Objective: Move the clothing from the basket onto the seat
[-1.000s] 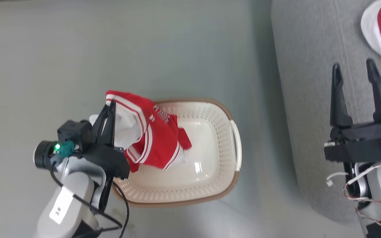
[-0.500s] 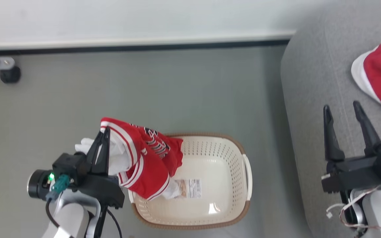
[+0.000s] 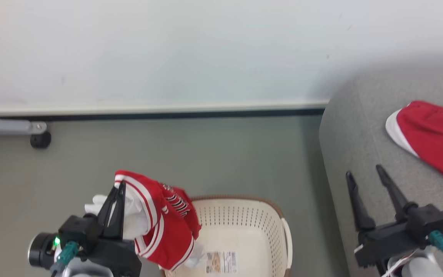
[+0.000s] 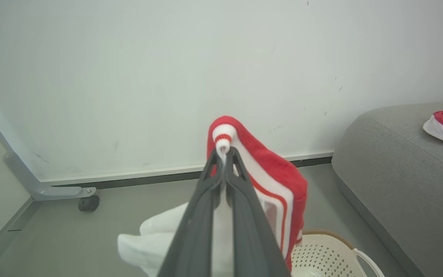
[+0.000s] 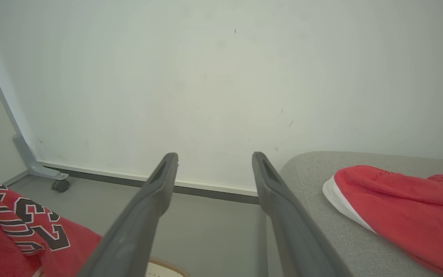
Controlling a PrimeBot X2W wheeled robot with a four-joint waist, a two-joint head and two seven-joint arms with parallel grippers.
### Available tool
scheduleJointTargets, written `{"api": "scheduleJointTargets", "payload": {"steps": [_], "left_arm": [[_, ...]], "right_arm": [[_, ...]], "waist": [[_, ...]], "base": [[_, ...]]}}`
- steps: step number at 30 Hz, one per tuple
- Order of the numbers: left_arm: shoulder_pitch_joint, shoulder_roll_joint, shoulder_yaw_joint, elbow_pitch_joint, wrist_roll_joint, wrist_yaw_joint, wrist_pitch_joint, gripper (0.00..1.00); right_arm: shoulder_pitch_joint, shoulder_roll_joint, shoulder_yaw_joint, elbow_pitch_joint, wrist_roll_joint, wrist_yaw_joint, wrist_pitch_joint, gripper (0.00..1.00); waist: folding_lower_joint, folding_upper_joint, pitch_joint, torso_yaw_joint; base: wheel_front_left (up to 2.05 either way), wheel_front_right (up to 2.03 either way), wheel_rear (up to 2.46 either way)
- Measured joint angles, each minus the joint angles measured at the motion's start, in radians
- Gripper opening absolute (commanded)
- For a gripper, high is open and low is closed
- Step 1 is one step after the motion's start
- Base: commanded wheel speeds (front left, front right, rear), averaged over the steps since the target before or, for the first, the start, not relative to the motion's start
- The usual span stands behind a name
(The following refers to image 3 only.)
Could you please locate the white baseboard strip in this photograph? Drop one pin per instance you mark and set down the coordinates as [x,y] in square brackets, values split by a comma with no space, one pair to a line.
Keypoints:
[148,108]

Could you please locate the left wrist black cylinder module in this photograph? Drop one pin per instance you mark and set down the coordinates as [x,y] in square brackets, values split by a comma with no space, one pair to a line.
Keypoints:
[40,252]

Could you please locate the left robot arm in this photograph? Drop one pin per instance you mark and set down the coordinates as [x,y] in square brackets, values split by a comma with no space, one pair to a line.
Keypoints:
[85,269]

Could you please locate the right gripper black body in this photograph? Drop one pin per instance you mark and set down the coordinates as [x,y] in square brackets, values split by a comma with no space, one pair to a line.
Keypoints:
[410,231]

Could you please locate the cream perforated laundry basket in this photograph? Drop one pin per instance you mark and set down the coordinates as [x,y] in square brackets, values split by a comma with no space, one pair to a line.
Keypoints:
[244,227]

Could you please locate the red garment with white hem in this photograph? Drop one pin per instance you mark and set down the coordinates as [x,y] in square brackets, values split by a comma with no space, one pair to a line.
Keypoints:
[437,138]

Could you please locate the printed label sticker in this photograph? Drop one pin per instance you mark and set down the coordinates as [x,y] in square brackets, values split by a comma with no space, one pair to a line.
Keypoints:
[221,262]

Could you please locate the black caster wheel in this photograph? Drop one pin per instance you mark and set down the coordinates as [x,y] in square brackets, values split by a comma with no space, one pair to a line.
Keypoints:
[40,140]

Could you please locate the grey metal stand leg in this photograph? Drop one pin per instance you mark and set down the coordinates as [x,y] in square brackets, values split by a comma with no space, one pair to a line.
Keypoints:
[6,126]

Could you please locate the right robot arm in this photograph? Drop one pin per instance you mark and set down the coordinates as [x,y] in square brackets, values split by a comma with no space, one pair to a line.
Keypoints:
[421,267]

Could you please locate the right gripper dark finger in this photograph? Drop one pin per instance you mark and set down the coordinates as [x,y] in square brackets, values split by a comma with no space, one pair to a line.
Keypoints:
[394,192]
[362,209]

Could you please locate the red white striped jersey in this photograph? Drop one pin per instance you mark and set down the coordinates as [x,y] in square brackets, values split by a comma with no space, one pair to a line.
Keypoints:
[167,231]

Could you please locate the grey fabric sofa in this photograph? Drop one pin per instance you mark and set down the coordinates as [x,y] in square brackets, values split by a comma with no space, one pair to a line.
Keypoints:
[360,146]

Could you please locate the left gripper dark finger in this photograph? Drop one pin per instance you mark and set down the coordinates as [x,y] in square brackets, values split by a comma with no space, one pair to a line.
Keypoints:
[108,209]
[118,219]

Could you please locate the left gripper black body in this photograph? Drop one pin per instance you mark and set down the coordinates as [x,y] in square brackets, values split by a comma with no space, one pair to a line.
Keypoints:
[87,232]

